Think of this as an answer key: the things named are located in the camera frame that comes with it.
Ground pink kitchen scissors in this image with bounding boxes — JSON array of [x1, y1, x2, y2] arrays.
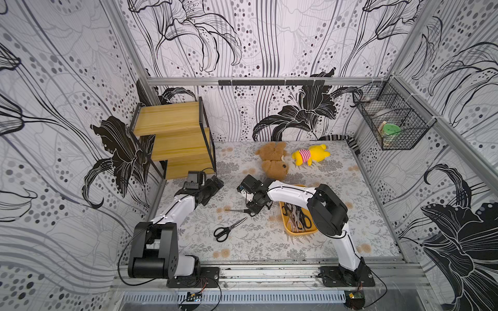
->
[[287, 211, 303, 233]]

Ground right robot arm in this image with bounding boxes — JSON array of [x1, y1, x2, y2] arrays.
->
[[237, 175, 367, 283]]

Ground black wall hook rail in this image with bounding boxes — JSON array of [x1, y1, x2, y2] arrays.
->
[[218, 79, 325, 86]]

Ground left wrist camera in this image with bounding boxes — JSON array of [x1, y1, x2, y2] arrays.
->
[[184, 171, 206, 190]]

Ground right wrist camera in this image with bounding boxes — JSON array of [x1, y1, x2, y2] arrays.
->
[[237, 174, 261, 195]]

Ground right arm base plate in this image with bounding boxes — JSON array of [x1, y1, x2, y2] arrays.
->
[[318, 265, 376, 288]]

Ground brown teddy bear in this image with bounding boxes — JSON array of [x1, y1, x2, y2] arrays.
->
[[255, 141, 289, 181]]

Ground large black scissors front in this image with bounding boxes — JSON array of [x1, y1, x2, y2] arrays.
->
[[213, 217, 247, 243]]

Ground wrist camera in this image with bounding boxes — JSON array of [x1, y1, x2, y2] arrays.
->
[[184, 171, 206, 190], [237, 174, 261, 195]]

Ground black wire basket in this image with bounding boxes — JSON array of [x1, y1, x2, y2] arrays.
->
[[353, 81, 432, 150]]

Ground yellow plastic storage box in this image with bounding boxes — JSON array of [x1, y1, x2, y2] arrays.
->
[[279, 202, 318, 236]]

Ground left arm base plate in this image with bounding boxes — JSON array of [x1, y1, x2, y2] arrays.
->
[[167, 266, 220, 289]]

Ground small circuit board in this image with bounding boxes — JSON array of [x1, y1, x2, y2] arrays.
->
[[185, 292, 203, 303]]

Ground yellow plush toy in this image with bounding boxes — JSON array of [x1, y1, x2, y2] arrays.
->
[[291, 145, 331, 167]]

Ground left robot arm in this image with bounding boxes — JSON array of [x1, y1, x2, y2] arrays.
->
[[128, 172, 224, 279]]

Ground green lidded jar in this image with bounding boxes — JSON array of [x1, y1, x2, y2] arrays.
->
[[381, 123, 402, 146]]

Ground floral table mat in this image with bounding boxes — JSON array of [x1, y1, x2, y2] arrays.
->
[[178, 141, 399, 262]]

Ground wooden shelf black frame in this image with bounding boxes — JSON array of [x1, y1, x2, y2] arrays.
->
[[129, 96, 217, 181]]

